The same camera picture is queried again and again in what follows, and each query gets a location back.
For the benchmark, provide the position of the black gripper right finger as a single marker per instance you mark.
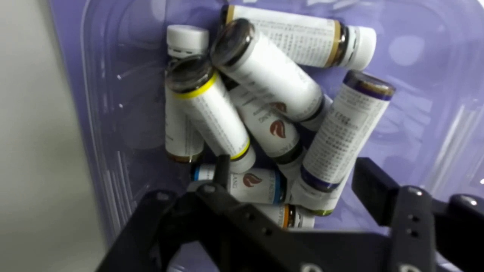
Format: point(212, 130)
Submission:
point(418, 227)

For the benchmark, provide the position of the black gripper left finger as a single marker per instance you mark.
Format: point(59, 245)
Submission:
point(202, 227)

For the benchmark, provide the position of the white bottle blue band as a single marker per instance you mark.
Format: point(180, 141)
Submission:
point(251, 181)

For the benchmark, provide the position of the white bottle orange band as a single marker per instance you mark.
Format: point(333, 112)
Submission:
point(292, 216)

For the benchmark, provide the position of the white bottle brown band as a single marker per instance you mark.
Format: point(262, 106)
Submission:
point(177, 136)

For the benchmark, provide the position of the white bottle yellow band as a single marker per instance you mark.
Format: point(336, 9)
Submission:
point(217, 113)

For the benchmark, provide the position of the white bottle red logo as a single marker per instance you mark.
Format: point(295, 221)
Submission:
point(274, 130)

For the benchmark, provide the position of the white bottle purple band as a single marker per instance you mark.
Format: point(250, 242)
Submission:
point(342, 130)

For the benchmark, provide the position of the white bottle black band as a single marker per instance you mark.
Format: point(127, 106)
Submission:
point(273, 76)

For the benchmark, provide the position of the white bottle gold band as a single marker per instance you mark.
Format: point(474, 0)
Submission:
point(297, 38)

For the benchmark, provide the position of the purple mat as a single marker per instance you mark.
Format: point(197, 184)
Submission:
point(418, 55)

